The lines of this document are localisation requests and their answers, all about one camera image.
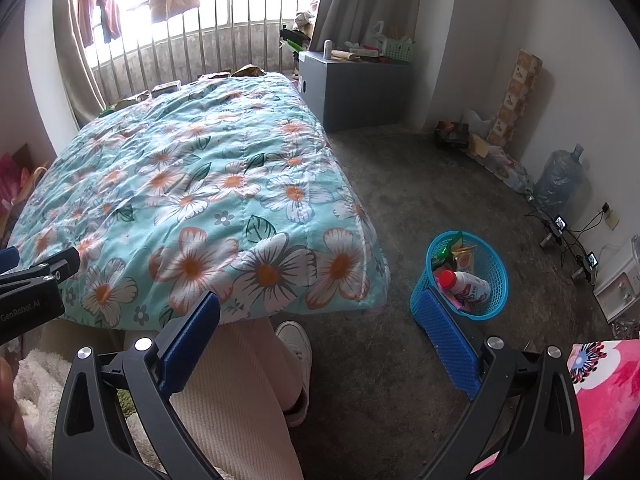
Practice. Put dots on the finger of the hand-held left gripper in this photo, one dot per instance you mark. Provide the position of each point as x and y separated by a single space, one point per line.
55 267
9 261

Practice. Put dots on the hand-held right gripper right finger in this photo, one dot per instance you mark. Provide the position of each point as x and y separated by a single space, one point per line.
450 340

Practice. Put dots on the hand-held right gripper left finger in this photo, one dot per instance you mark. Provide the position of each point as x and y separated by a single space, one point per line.
192 340

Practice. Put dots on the white bottle with red cap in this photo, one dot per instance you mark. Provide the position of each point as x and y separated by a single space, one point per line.
470 287

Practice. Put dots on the blue plastic basket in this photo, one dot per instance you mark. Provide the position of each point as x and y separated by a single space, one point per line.
495 280

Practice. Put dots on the orange snack packet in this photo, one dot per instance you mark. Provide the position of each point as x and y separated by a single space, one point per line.
465 260

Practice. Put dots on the green red-label snack packet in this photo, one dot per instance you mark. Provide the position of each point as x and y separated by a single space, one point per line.
442 255

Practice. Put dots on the person's left hand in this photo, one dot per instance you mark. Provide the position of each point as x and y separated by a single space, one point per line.
11 400

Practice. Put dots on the person's leg in cream pants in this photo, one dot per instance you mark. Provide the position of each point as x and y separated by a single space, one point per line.
235 400

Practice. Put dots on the white fleece garment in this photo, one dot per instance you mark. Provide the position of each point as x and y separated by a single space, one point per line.
40 385

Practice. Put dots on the pink plastic bag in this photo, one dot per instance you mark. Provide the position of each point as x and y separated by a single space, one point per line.
10 180

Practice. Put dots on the white shoe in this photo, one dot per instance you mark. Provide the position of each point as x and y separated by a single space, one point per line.
295 340

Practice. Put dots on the pink floral blanket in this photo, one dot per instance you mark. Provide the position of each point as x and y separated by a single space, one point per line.
610 400

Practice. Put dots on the small white cabinet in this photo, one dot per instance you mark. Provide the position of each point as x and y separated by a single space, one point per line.
617 285

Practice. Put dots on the teal floral quilt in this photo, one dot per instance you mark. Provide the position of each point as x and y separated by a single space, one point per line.
200 160

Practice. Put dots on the dark green snack packet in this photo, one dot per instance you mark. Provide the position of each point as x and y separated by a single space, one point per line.
167 89
129 102

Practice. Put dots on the pile of clear plastic bags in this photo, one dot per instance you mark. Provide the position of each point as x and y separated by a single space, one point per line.
510 167

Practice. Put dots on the blue water jug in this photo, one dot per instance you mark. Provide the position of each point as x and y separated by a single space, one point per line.
555 180

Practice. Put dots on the patterned wrapped roll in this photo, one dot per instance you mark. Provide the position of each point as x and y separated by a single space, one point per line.
520 90

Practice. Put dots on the rust brown hanging garment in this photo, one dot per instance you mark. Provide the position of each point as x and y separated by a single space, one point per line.
85 5

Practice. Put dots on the grey cabinet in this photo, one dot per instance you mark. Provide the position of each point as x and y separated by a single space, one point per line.
350 95

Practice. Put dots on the yellow green snack packet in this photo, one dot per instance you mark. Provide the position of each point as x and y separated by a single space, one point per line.
247 71

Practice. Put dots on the metal window railing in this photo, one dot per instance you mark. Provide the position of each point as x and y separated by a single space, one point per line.
225 35

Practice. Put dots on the green plastic crate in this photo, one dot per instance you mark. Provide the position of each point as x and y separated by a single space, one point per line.
399 51

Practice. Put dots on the white plastic bag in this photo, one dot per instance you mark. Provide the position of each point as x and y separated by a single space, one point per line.
376 37

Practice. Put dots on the white cylindrical bottle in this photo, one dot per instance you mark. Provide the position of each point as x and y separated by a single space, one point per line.
328 50

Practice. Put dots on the green and black gadget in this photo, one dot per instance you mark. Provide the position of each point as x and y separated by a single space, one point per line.
291 40

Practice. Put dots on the white wall socket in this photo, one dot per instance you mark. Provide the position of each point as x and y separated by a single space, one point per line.
612 220

